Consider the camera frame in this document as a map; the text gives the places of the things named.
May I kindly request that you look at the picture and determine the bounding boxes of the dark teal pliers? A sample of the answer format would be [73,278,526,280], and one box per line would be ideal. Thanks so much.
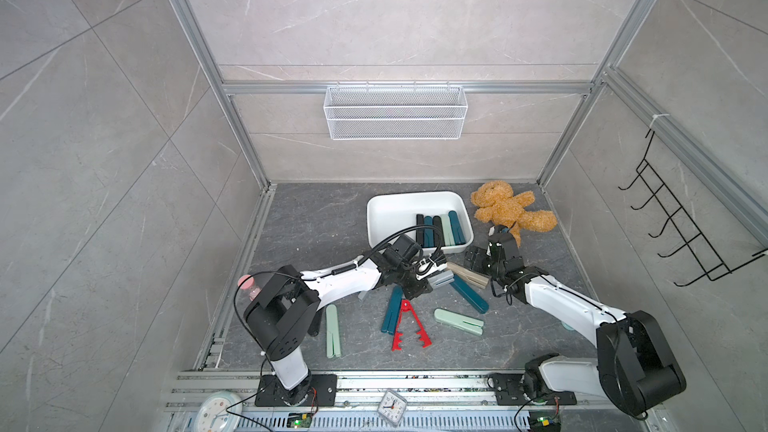
[448,210,466,246]

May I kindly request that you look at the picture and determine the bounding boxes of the light green pliers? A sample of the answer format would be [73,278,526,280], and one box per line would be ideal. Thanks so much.
[440,214,455,247]
[325,304,342,358]
[433,308,484,336]

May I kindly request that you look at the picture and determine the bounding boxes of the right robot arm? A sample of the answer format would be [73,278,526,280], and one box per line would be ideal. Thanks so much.
[464,232,687,419]

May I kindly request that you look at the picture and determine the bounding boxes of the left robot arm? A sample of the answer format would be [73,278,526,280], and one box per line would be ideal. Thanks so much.
[235,227,447,405]

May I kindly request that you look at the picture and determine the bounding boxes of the beige wooden pliers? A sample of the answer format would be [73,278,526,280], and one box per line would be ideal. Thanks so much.
[447,262,490,289]

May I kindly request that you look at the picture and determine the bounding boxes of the red open pliers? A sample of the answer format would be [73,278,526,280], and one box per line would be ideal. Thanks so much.
[391,299,433,351]

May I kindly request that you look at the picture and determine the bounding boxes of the dark teal pliers floor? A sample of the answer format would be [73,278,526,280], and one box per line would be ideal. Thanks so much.
[451,276,489,314]

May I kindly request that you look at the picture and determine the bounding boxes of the white storage box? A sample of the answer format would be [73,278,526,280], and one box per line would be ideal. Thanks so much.
[367,191,474,255]

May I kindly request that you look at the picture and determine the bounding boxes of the brown teddy bear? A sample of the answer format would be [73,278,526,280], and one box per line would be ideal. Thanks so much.
[470,181,558,247]

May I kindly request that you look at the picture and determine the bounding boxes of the small square clock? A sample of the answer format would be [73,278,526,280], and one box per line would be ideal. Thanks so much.
[376,389,408,427]

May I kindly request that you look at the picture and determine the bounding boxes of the pink sand timer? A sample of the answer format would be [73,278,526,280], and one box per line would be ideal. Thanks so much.
[238,275,261,300]

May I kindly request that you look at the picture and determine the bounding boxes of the round white clock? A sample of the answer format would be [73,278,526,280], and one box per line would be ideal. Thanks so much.
[191,391,242,432]

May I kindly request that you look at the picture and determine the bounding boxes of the black corrugated cable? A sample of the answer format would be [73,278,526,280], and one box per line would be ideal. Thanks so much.
[359,224,445,265]

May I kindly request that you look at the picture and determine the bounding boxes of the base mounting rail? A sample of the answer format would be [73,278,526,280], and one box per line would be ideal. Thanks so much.
[160,370,675,431]

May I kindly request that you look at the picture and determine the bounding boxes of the white wire mesh basket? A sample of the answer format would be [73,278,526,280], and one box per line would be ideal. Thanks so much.
[323,85,468,140]

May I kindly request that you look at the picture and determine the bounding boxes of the black wall hook rack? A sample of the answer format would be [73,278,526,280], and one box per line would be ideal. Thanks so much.
[618,130,767,288]

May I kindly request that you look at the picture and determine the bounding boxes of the aluminium frame rail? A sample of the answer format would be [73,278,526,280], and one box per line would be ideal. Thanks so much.
[168,0,270,190]

